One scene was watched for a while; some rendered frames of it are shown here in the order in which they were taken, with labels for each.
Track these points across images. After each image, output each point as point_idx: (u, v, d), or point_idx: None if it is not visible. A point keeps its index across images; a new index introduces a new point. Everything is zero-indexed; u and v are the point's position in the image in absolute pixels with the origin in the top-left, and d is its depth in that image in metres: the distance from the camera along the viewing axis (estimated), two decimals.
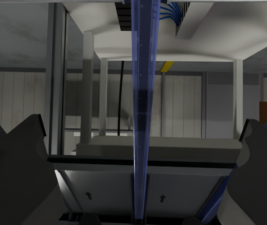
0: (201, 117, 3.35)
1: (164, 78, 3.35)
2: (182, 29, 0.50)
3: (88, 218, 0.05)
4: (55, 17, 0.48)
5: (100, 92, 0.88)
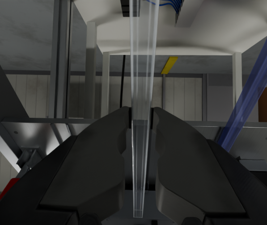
0: (202, 118, 3.36)
1: (164, 80, 3.38)
2: (182, 16, 0.52)
3: (88, 218, 0.05)
4: (60, 4, 0.51)
5: (102, 85, 0.90)
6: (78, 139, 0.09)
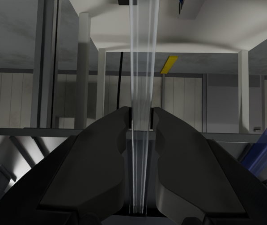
0: (202, 119, 3.30)
1: (164, 80, 3.32)
2: (186, 5, 0.45)
3: (88, 218, 0.05)
4: None
5: (97, 84, 0.83)
6: (78, 139, 0.09)
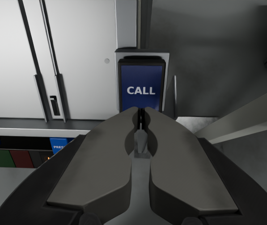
0: None
1: None
2: None
3: (88, 218, 0.05)
4: None
5: None
6: (86, 138, 0.09)
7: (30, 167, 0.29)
